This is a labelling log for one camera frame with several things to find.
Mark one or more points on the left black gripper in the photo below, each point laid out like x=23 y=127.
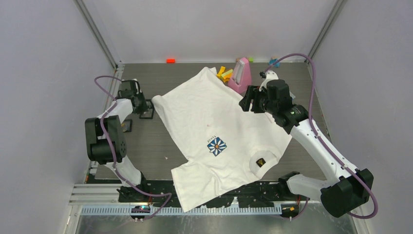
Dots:
x=144 y=107

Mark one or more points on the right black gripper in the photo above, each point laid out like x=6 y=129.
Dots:
x=245 y=103

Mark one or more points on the white t-shirt with daisy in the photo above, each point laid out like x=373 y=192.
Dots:
x=225 y=147

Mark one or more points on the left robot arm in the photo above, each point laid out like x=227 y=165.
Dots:
x=106 y=142

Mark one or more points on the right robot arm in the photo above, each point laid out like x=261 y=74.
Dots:
x=347 y=189

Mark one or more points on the pink metronome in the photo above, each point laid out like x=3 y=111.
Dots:
x=241 y=76

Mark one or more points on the empty black display box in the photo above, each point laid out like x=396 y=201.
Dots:
x=149 y=112

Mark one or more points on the black display box with coin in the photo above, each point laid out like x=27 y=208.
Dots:
x=127 y=125

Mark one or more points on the orange block by metronome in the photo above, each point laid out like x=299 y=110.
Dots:
x=225 y=78

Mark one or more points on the light green long block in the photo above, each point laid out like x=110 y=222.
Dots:
x=228 y=73

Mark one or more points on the green blue stacked bricks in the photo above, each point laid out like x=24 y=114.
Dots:
x=292 y=95

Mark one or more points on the wood and green blocks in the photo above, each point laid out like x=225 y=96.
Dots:
x=250 y=59

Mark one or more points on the yellow arch block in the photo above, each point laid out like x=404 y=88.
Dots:
x=220 y=72

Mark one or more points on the blue wooden house block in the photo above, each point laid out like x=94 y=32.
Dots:
x=274 y=62

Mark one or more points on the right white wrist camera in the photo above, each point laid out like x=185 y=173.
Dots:
x=267 y=76

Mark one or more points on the orange-red block at wall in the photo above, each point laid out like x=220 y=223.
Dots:
x=170 y=60

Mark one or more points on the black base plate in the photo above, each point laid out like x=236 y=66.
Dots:
x=253 y=195

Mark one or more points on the white perforated cable duct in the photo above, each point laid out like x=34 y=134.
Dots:
x=274 y=209

